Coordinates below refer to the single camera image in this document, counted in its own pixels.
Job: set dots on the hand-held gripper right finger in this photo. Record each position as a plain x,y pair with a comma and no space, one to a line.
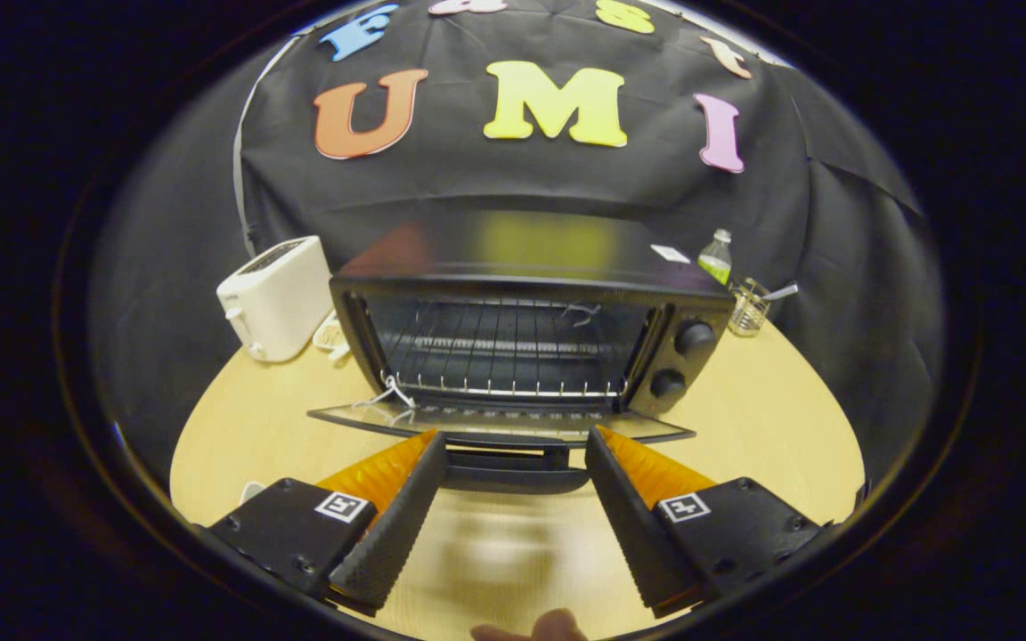
629,521

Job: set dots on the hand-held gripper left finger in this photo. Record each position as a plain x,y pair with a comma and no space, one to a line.
397,525

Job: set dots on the black toaster oven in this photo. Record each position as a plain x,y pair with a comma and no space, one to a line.
691,365

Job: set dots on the white slot toaster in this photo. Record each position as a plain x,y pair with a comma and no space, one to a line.
277,298

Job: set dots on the white flat object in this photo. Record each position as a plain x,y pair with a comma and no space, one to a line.
251,490

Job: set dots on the small white dotted object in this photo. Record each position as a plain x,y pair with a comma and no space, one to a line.
331,335

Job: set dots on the clear glass container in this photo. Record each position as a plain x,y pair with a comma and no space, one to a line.
747,312

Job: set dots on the clear plastic bottle green liquid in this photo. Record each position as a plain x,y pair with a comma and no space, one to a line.
716,263

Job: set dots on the metal spoon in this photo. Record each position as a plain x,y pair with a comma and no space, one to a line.
782,291

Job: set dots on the black backdrop cloth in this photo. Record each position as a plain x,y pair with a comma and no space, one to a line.
477,178

